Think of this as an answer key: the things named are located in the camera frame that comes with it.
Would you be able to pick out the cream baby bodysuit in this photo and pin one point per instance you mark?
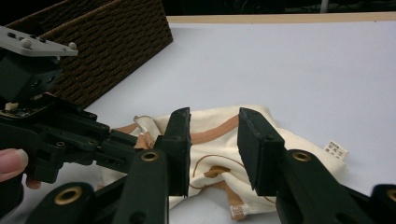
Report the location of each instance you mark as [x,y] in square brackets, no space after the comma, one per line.
[214,149]

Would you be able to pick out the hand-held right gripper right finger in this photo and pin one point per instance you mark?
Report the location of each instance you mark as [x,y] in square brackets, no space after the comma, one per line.
[264,161]

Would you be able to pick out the brown woven basket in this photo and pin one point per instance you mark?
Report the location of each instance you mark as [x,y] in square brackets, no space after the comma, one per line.
[112,46]

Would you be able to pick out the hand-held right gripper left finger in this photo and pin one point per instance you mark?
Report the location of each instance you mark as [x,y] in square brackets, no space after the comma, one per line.
[177,155]

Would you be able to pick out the white table mat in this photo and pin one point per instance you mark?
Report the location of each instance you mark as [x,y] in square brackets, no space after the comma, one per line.
[280,68]

